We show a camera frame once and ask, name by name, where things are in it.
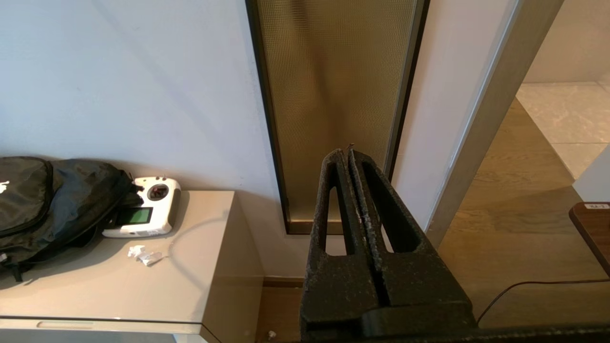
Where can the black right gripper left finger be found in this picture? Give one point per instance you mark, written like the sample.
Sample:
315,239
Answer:
338,290

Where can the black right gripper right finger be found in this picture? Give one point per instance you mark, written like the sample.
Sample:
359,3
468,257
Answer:
419,281

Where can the beige side cabinet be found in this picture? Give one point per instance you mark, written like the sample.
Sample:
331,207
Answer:
200,267

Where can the crumpled white paper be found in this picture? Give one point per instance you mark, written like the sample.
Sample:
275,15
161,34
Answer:
147,257

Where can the white radio remote controller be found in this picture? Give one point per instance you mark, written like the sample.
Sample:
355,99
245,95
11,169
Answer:
157,214

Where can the black Camel backpack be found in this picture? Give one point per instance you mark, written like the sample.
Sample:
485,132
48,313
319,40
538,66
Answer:
62,205

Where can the grey metal door frame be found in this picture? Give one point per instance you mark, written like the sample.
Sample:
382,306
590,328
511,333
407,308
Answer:
495,119

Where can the bronze glass panel black frame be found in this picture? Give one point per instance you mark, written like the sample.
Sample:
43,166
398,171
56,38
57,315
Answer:
333,95

